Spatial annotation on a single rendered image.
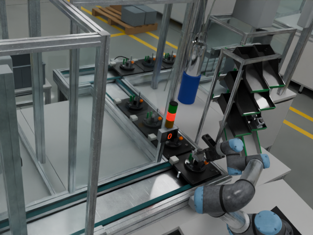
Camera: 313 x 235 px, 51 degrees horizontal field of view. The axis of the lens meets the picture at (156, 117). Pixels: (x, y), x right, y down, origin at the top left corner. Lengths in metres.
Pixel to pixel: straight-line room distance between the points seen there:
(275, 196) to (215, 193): 0.96
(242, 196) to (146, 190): 0.73
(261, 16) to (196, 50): 0.60
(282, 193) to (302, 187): 1.60
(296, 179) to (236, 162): 2.29
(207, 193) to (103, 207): 0.66
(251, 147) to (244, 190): 0.96
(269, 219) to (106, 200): 0.86
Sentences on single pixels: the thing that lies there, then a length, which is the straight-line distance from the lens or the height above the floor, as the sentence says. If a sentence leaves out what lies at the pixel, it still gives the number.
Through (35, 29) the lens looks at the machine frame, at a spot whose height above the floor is 1.73.
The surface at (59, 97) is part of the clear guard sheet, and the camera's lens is 1.04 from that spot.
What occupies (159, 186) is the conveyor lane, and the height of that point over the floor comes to 0.92.
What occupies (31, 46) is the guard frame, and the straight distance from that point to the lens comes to 0.92.
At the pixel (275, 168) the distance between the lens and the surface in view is 2.57.
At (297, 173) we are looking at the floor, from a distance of 4.14.
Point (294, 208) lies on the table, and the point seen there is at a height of 0.86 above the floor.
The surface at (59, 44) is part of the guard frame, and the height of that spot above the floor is 1.98.
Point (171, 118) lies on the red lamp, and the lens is 1.86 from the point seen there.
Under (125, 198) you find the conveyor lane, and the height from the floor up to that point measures 0.92.
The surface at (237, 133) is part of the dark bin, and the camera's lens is 2.14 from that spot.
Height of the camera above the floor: 2.35
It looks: 34 degrees down
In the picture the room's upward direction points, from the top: 11 degrees clockwise
